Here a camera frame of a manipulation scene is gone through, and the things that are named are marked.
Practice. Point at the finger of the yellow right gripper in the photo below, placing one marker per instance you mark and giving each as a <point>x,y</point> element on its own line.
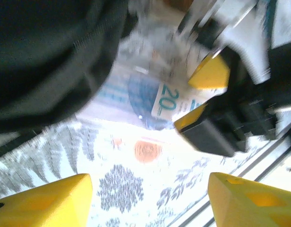
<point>210,75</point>
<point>202,132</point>

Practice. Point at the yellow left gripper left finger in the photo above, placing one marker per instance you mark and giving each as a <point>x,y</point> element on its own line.
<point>48,203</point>

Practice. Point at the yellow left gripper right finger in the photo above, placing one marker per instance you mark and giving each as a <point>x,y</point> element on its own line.
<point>251,205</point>

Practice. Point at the clear pack with 20 label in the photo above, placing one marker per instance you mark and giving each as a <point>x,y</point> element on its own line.
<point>169,99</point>

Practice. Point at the black fabric backpack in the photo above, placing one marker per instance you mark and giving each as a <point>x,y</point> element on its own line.
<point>41,59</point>

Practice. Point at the floral patterned table cover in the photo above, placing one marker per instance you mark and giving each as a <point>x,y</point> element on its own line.
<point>126,189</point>

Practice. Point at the aluminium table front rail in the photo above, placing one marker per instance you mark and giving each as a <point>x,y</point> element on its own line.
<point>266,170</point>

